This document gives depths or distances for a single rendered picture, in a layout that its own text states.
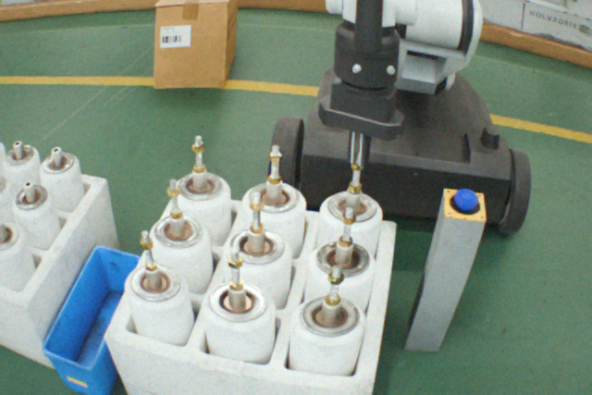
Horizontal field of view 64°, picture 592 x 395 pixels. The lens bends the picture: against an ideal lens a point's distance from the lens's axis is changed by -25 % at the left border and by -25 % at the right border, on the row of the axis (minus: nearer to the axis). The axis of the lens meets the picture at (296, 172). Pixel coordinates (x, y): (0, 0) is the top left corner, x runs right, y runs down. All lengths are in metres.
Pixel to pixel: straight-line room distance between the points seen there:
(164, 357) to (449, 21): 0.73
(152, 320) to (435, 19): 0.68
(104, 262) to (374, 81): 0.60
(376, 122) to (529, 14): 2.04
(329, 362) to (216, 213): 0.33
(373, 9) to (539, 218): 0.90
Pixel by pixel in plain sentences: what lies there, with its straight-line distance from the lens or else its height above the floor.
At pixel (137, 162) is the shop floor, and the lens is 1.52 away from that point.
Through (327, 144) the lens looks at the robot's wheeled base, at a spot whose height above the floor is 0.19.
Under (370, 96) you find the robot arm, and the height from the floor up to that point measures 0.45.
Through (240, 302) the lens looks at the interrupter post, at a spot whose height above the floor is 0.26.
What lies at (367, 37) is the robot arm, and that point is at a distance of 0.72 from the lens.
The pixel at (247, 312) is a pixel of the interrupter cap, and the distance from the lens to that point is 0.75.
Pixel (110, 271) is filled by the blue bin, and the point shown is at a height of 0.06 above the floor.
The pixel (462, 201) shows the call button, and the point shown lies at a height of 0.33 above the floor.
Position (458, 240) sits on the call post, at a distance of 0.87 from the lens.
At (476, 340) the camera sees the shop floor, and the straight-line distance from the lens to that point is 1.10.
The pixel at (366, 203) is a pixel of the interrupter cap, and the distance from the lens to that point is 0.94.
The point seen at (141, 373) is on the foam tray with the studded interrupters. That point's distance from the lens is 0.87.
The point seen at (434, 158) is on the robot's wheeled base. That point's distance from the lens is 1.21.
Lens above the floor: 0.80
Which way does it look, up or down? 33 degrees down
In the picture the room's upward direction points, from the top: 3 degrees clockwise
